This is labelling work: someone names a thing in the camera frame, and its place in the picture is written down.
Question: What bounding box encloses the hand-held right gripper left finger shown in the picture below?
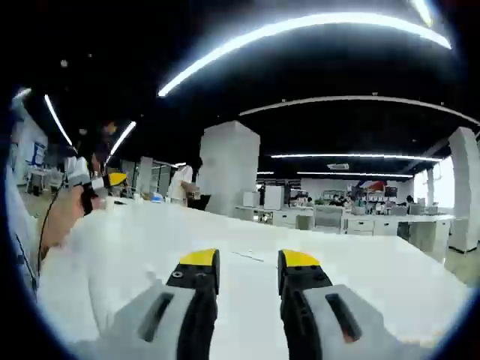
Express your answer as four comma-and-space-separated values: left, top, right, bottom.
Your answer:
97, 247, 221, 360

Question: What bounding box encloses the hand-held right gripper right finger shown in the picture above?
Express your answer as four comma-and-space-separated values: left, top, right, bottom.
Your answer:
277, 248, 401, 360

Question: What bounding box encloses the white box cabinet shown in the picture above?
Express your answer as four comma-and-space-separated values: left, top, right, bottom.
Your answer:
264, 186, 286, 211

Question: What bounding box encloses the person's left hand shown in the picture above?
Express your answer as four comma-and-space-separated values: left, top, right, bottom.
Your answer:
61, 186, 108, 228

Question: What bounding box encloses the narrow white pillar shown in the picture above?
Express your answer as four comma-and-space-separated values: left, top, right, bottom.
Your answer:
136, 156, 155, 194

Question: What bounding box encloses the row of white office cabinets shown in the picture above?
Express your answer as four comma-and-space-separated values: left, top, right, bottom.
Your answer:
234, 204, 457, 237

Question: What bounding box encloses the large white square pillar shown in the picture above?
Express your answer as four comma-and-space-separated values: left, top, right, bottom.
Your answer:
199, 120, 261, 218

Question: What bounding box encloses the long ceiling light strip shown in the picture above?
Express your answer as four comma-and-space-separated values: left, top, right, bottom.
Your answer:
157, 13, 453, 98

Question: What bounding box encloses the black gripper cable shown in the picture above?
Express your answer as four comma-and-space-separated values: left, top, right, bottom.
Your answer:
35, 175, 71, 282

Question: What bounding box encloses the colourful wall banner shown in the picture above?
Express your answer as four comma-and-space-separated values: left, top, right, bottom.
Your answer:
346, 179, 399, 197

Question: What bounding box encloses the dim curved ceiling rail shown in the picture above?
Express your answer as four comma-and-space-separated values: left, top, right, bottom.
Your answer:
239, 95, 480, 127

